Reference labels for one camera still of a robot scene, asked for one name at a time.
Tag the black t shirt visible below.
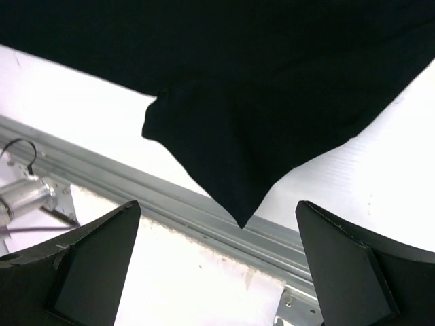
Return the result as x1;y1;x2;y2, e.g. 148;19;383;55
1;1;434;227

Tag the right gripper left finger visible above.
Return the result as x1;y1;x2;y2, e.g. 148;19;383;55
1;201;141;326

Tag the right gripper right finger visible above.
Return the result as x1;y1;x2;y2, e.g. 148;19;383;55
296;201;434;326

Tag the aluminium rail frame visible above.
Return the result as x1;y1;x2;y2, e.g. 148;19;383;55
1;117;323;325

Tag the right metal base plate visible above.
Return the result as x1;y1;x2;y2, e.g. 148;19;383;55
1;138;80;257

